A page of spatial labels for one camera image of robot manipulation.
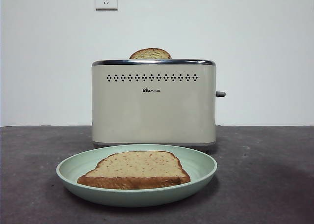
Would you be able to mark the toasted bread slice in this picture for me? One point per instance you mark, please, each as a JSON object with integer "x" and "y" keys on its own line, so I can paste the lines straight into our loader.
{"x": 150, "y": 54}
{"x": 137, "y": 167}

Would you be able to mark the pale green round plate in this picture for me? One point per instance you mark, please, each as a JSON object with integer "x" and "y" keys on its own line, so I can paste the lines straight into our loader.
{"x": 81, "y": 167}

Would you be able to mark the cream two-slot toaster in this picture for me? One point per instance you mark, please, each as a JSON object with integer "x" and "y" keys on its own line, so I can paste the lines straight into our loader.
{"x": 152, "y": 111}

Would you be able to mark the grey toaster lever knob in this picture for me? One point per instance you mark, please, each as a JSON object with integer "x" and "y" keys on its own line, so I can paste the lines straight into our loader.
{"x": 220, "y": 94}

